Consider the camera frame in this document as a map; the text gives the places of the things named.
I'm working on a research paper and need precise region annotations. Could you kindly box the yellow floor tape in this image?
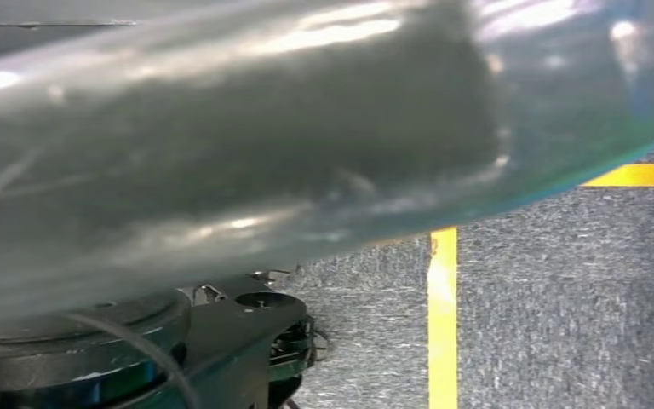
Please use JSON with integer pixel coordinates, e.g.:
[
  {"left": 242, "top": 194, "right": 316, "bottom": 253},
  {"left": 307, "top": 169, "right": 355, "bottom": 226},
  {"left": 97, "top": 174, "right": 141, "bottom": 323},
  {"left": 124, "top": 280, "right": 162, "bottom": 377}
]
[{"left": 427, "top": 162, "right": 654, "bottom": 409}]

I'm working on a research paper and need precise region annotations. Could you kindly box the black robot lower body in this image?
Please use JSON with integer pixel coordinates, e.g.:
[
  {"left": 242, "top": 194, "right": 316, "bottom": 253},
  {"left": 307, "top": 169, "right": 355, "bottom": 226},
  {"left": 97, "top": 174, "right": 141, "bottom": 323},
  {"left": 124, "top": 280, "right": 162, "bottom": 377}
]
[{"left": 0, "top": 269, "right": 328, "bottom": 409}]

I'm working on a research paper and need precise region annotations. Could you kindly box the black robot body cable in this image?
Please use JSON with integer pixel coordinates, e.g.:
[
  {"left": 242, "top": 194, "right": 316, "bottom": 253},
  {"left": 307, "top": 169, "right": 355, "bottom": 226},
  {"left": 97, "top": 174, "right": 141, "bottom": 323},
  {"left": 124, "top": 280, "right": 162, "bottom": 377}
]
[{"left": 67, "top": 313, "right": 201, "bottom": 409}]

